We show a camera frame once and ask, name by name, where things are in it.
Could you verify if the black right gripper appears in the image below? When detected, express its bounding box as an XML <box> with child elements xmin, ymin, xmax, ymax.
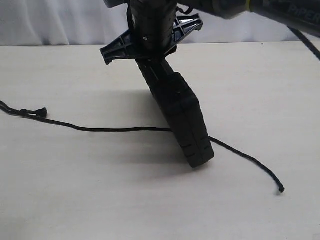
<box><xmin>100</xmin><ymin>0</ymin><xmax>203</xmax><ymax>65</ymax></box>

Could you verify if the black plastic carry case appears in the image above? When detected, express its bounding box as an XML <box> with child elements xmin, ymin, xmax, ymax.
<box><xmin>136</xmin><ymin>59</ymin><xmax>215</xmax><ymax>168</ymax></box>

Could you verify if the black braided rope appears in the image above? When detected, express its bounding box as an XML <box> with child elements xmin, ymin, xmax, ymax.
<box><xmin>0</xmin><ymin>100</ymin><xmax>286</xmax><ymax>193</ymax></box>

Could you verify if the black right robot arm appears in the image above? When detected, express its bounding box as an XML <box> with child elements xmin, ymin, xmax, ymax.
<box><xmin>100</xmin><ymin>0</ymin><xmax>320</xmax><ymax>64</ymax></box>

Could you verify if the white backdrop curtain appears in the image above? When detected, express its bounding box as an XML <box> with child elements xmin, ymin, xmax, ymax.
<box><xmin>0</xmin><ymin>0</ymin><xmax>297</xmax><ymax>46</ymax></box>

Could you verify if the thin black right cable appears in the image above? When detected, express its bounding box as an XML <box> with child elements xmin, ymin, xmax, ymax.
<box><xmin>287</xmin><ymin>24</ymin><xmax>320</xmax><ymax>62</ymax></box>

